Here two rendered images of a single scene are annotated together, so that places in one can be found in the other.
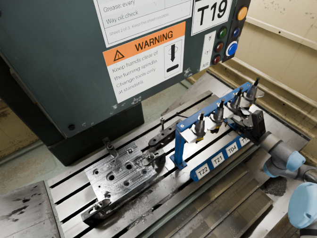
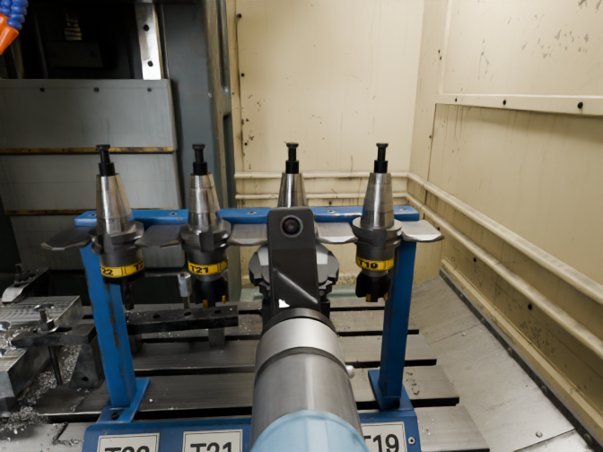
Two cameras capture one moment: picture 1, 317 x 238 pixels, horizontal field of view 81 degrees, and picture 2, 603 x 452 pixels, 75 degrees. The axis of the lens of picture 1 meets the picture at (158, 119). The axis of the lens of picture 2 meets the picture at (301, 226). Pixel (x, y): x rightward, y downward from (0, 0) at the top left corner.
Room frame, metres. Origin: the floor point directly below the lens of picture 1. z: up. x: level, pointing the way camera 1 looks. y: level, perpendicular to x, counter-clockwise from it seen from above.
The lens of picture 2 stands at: (0.17, -0.59, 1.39)
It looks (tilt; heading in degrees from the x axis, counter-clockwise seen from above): 19 degrees down; 29
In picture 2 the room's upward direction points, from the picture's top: straight up
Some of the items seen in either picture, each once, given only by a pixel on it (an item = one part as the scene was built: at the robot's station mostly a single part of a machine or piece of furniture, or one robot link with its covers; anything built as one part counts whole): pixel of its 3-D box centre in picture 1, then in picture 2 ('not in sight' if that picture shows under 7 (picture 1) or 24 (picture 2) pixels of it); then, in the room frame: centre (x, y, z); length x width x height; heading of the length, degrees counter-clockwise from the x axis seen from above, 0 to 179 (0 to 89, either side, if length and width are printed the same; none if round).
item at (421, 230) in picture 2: (256, 92); (417, 231); (0.67, -0.50, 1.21); 0.07 x 0.05 x 0.01; 32
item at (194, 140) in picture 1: (189, 136); (73, 238); (0.43, -0.12, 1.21); 0.07 x 0.05 x 0.01; 32
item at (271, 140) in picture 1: (270, 141); (303, 366); (0.41, -0.47, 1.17); 0.08 x 0.05 x 0.08; 122
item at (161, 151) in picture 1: (154, 159); (56, 347); (0.46, 0.04, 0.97); 0.13 x 0.03 x 0.15; 122
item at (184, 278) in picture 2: (162, 123); (186, 299); (0.70, -0.02, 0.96); 0.03 x 0.03 x 0.13
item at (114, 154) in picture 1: (111, 149); (29, 294); (0.54, 0.27, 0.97); 0.13 x 0.03 x 0.15; 32
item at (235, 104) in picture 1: (236, 99); (292, 198); (0.58, -0.36, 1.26); 0.04 x 0.04 x 0.07
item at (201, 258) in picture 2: not in sight; (207, 256); (0.52, -0.26, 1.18); 0.05 x 0.05 x 0.03
